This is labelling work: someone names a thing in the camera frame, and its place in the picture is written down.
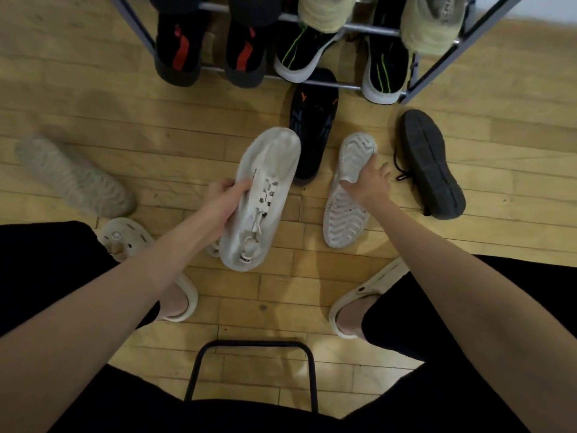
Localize person's right hand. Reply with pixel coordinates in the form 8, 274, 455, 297
338, 153, 392, 212

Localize person's left hand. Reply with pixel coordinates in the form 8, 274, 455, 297
198, 177, 254, 242

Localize white green-tab sneaker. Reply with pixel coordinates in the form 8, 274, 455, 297
219, 126, 302, 272
323, 132, 378, 250

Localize dark grey laced shoe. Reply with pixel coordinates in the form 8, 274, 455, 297
394, 108, 466, 221

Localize black shoe with orange mark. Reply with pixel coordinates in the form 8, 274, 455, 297
288, 68, 340, 185

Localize black green-striped sneaker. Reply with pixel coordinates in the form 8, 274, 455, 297
273, 22, 346, 84
362, 0, 411, 105

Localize black red sneaker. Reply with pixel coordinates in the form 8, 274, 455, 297
154, 11, 210, 88
224, 20, 269, 89

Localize beige chunky sneaker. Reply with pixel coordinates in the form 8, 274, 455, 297
400, 0, 468, 56
297, 0, 359, 34

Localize grey metal shoe rack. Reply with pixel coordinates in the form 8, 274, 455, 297
107, 0, 526, 104

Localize black grey strap sneaker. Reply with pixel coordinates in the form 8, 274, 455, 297
148, 0, 204, 14
227, 0, 282, 28

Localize person's right forearm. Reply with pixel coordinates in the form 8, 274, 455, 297
369, 200, 577, 433

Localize person's left forearm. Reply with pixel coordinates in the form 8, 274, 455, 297
0, 211, 224, 433

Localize person's left foot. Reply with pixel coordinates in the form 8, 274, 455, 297
157, 283, 189, 319

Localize person's foot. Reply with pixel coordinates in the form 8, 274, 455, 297
157, 283, 189, 319
337, 295, 379, 337

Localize person's right foot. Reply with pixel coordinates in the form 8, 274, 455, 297
337, 295, 379, 337

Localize person's black trousers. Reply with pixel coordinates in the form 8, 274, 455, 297
0, 220, 577, 433

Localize cream clog with flower charm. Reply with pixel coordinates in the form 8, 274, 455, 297
96, 216, 199, 323

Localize cream clog with pink charm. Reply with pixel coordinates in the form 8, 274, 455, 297
328, 256, 410, 340

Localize black metal stool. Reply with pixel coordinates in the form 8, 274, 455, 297
183, 340, 319, 413

